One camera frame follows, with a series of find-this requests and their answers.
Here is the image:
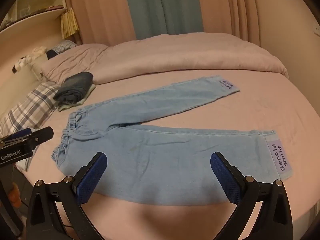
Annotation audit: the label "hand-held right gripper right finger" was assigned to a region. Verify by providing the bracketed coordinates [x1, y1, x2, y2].
[210, 152, 293, 240]

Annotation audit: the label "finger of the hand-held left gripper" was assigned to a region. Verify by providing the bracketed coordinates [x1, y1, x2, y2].
[0, 127, 54, 153]

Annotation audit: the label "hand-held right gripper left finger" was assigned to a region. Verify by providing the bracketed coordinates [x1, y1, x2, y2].
[26, 152, 108, 240]

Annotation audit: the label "light blue denim pants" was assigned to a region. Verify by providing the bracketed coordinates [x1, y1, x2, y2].
[51, 75, 293, 207]

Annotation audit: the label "plaid pillow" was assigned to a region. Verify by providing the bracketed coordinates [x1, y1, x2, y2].
[0, 82, 62, 172]

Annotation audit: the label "light green folded cloth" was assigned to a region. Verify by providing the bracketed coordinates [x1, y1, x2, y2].
[58, 84, 97, 112]

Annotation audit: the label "beige headboard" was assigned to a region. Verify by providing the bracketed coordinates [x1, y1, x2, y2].
[0, 24, 67, 125]

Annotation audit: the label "dark folded clothing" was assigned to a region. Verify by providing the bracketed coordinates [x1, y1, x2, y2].
[53, 72, 94, 105]

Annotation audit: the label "pink bed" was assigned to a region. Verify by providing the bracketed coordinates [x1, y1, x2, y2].
[15, 66, 320, 240]

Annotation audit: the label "white plush toy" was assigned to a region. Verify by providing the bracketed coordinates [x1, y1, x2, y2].
[12, 45, 48, 73]

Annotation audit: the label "pink pillow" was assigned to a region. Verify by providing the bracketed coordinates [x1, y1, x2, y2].
[40, 44, 109, 85]

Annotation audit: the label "blue checkered cloth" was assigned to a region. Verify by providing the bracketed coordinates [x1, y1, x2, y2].
[46, 40, 78, 60]

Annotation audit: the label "yellow tassel bundle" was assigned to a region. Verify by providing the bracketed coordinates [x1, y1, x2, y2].
[61, 7, 80, 40]

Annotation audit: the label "pink duvet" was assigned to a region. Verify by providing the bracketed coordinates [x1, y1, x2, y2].
[92, 32, 289, 85]

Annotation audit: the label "pink curtain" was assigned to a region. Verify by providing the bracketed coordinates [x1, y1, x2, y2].
[69, 0, 137, 45]
[200, 0, 263, 43]

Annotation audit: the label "teal curtain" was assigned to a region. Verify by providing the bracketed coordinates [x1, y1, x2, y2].
[122, 0, 203, 40]

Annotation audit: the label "cream wall shelf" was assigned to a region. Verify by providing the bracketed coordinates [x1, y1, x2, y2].
[0, 0, 69, 34]

